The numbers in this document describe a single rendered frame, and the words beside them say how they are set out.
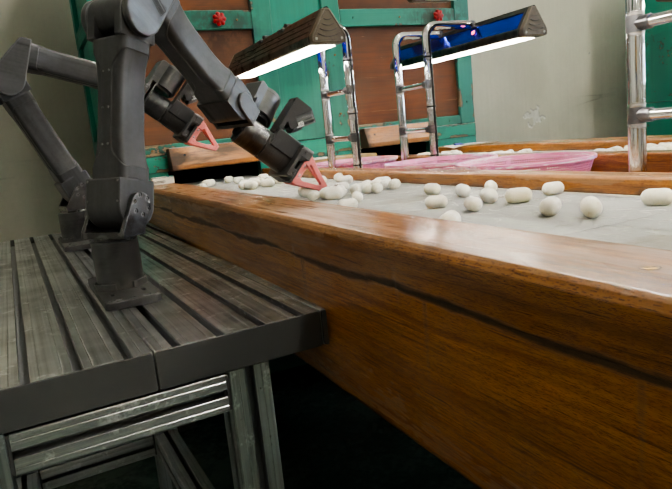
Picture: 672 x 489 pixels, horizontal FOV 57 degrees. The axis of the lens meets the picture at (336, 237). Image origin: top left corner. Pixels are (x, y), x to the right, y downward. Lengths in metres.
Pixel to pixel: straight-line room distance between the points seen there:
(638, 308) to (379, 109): 1.99
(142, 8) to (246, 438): 0.58
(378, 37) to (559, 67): 1.91
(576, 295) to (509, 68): 3.41
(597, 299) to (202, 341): 0.40
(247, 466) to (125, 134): 0.47
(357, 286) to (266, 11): 1.62
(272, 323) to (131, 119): 0.39
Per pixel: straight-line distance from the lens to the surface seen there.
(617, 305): 0.36
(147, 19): 0.94
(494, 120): 3.66
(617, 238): 0.61
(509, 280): 0.41
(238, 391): 0.67
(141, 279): 0.89
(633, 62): 0.94
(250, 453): 0.70
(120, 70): 0.91
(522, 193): 0.86
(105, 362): 0.63
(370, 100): 2.27
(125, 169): 0.88
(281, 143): 1.14
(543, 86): 3.93
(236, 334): 0.65
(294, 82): 2.15
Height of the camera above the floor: 0.86
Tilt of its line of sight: 10 degrees down
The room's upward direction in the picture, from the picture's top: 6 degrees counter-clockwise
